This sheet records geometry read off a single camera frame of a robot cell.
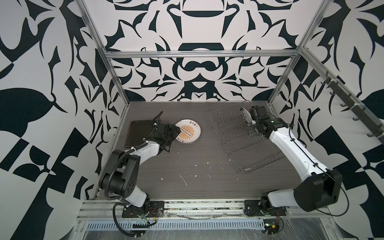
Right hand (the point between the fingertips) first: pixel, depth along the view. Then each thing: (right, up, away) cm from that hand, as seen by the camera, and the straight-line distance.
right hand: (258, 126), depth 81 cm
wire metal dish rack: (-1, -16, +13) cm, 20 cm away
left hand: (-44, -2, +11) cm, 45 cm away
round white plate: (-37, -4, +21) cm, 42 cm away
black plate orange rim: (-72, -4, +20) cm, 74 cm away
